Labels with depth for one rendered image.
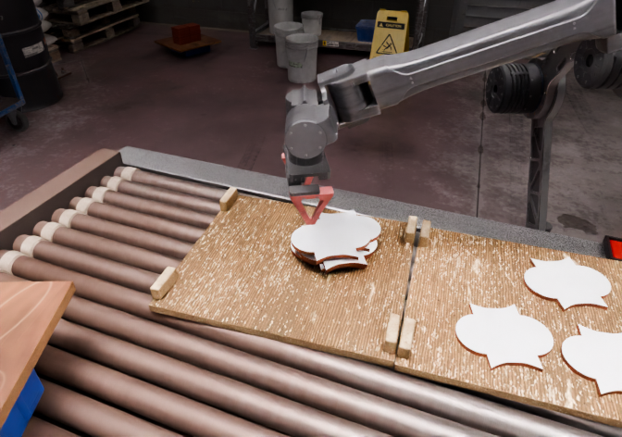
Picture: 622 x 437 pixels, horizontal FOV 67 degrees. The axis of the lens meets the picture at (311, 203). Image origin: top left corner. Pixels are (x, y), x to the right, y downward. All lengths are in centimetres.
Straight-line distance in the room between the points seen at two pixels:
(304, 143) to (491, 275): 44
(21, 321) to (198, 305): 25
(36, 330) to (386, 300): 52
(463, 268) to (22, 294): 71
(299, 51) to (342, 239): 351
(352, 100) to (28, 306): 53
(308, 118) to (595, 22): 38
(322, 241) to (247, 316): 19
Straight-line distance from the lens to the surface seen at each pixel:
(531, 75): 188
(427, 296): 84
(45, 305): 75
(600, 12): 72
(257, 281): 85
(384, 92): 69
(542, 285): 92
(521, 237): 106
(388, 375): 75
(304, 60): 431
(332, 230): 87
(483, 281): 90
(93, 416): 76
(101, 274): 98
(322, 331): 77
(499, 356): 78
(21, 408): 76
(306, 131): 64
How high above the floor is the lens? 152
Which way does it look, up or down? 35 degrees down
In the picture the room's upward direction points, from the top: straight up
